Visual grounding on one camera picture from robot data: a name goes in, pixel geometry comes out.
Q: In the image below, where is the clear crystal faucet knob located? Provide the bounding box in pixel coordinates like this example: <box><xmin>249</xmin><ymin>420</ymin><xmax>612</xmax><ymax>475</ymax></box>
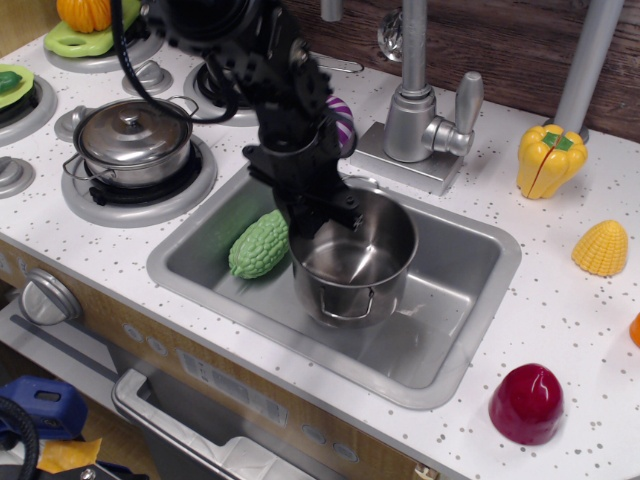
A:
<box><xmin>377</xmin><ymin>8</ymin><xmax>403</xmax><ymax>62</ymax></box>

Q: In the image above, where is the grey stove knob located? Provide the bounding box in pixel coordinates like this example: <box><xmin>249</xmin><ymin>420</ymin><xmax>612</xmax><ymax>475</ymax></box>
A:
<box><xmin>134</xmin><ymin>60</ymin><xmax>173</xmax><ymax>96</ymax></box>

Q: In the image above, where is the silver oven dial knob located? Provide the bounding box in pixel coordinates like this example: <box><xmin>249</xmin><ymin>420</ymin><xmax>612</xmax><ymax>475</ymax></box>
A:
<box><xmin>19</xmin><ymin>268</ymin><xmax>83</xmax><ymax>326</ymax></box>

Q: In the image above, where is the grey support pole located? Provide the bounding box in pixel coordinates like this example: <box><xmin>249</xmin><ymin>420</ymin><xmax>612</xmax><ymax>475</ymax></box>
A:
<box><xmin>547</xmin><ymin>0</ymin><xmax>624</xmax><ymax>143</ymax></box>

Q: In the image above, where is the orange toy pumpkin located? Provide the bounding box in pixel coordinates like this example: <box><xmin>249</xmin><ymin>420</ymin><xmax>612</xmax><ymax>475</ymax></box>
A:
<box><xmin>56</xmin><ymin>0</ymin><xmax>112</xmax><ymax>33</ymax></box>

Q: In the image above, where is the rear steel saucepan with lid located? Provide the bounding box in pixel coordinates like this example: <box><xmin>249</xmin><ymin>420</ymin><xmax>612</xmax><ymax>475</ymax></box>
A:
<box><xmin>313</xmin><ymin>53</ymin><xmax>364</xmax><ymax>74</ymax></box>

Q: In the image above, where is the grey oven door handle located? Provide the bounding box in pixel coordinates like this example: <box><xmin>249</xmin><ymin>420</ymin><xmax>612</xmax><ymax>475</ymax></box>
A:
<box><xmin>112</xmin><ymin>369</ymin><xmax>342</xmax><ymax>479</ymax></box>

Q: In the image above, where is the lidded steel pot on burner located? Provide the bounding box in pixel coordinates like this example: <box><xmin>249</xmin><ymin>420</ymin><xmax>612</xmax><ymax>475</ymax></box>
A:
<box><xmin>63</xmin><ymin>99</ymin><xmax>192</xmax><ymax>189</ymax></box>

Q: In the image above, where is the black cable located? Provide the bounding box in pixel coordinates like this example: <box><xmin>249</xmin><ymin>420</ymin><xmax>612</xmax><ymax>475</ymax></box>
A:
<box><xmin>109</xmin><ymin>0</ymin><xmax>241</xmax><ymax>125</ymax></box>

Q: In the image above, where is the dark red toy fruit half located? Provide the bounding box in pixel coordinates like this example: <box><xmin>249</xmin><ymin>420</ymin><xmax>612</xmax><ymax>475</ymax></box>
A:
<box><xmin>489</xmin><ymin>363</ymin><xmax>564</xmax><ymax>445</ymax></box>

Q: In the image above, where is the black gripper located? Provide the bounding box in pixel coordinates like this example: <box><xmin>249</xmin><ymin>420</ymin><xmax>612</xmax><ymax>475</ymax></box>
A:
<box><xmin>243</xmin><ymin>115</ymin><xmax>363</xmax><ymax>239</ymax></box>

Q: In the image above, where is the yellow toy corn piece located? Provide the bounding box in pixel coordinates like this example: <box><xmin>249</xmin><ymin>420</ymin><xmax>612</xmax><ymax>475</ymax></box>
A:
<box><xmin>571</xmin><ymin>220</ymin><xmax>628</xmax><ymax>277</ymax></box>

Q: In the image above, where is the light green toy plate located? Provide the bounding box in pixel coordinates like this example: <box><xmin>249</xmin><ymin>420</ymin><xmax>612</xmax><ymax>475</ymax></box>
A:
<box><xmin>44</xmin><ymin>19</ymin><xmax>114</xmax><ymax>58</ymax></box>

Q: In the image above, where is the yellow toy bell pepper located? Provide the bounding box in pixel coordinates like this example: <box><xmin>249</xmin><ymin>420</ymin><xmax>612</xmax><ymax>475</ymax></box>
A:
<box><xmin>516</xmin><ymin>124</ymin><xmax>588</xmax><ymax>200</ymax></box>

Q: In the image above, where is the green toy bitter gourd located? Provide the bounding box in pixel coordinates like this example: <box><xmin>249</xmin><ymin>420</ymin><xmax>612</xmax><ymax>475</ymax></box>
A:
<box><xmin>228</xmin><ymin>210</ymin><xmax>289</xmax><ymax>280</ymax></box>

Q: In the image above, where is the stainless steel pot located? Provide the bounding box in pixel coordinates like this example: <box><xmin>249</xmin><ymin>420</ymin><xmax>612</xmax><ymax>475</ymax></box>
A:
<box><xmin>289</xmin><ymin>177</ymin><xmax>419</xmax><ymax>328</ymax></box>

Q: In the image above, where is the silver toy sink basin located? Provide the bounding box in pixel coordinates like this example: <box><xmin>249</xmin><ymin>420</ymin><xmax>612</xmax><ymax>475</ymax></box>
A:
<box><xmin>147</xmin><ymin>172</ymin><xmax>521</xmax><ymax>410</ymax></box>

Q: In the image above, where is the purple striped toy onion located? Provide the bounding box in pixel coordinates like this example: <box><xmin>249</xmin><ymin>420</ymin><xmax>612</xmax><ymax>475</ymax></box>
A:
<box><xmin>326</xmin><ymin>95</ymin><xmax>356</xmax><ymax>158</ymax></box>

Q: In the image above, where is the silver toy faucet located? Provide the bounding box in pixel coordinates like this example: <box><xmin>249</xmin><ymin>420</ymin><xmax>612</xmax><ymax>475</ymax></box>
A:
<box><xmin>350</xmin><ymin>1</ymin><xmax>484</xmax><ymax>196</ymax></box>

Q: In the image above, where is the orange toy piece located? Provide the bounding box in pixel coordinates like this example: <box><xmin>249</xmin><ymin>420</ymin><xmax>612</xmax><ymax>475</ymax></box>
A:
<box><xmin>629</xmin><ymin>315</ymin><xmax>640</xmax><ymax>347</ymax></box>

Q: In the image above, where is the front right stove burner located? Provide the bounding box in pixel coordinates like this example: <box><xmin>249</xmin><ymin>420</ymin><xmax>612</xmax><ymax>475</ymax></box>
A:
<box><xmin>61</xmin><ymin>136</ymin><xmax>218</xmax><ymax>228</ymax></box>

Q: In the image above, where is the yellow cloth scrap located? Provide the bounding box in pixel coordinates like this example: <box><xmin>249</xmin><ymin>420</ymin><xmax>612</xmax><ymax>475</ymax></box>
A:
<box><xmin>37</xmin><ymin>438</ymin><xmax>102</xmax><ymax>474</ymax></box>

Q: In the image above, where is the green toy vegetable on plate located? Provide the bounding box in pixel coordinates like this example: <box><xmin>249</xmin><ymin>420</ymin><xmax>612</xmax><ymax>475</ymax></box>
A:
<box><xmin>0</xmin><ymin>64</ymin><xmax>35</xmax><ymax>109</ymax></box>

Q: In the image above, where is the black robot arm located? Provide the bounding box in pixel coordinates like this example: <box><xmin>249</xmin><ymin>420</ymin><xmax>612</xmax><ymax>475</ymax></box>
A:
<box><xmin>142</xmin><ymin>1</ymin><xmax>363</xmax><ymax>238</ymax></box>

